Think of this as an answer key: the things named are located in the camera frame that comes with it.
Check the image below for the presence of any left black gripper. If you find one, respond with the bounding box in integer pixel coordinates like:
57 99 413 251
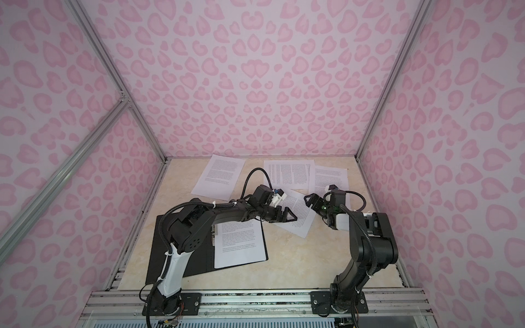
258 206 298 224

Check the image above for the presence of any printed sheet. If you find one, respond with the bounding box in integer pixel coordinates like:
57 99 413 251
277 189 316 239
308 165 349 196
191 154 246 201
214 219 267 269
263 160 314 189

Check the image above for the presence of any blue A4 clip folder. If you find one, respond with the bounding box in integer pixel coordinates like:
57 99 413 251
146 209 252 284

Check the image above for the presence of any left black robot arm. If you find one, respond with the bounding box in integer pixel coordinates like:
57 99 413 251
142 184 298 317

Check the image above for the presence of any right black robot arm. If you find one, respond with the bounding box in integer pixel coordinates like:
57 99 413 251
304 184 399 317

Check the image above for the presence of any metal folder clip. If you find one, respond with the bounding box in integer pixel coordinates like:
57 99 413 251
211 225 215 247

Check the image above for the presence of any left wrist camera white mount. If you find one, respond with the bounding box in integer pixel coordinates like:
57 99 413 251
269 189 287 208

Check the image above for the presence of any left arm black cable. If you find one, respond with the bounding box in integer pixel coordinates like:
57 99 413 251
240 167 274 200

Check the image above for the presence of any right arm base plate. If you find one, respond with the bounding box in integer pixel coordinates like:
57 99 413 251
309 291 369 317

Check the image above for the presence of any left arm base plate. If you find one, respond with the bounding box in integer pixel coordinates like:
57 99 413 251
142 291 202 317

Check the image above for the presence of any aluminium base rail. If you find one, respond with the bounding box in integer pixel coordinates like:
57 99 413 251
80 288 437 327

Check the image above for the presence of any aluminium frame right post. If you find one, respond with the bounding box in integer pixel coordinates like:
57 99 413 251
355 0 436 163

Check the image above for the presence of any aluminium frame post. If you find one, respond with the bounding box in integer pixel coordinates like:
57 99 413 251
64 0 168 163
355 0 436 163

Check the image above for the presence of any aluminium frame diagonal bar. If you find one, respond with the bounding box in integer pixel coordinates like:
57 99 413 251
1 97 129 263

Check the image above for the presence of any aluminium frame left post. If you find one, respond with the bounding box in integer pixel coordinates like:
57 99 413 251
64 0 168 163

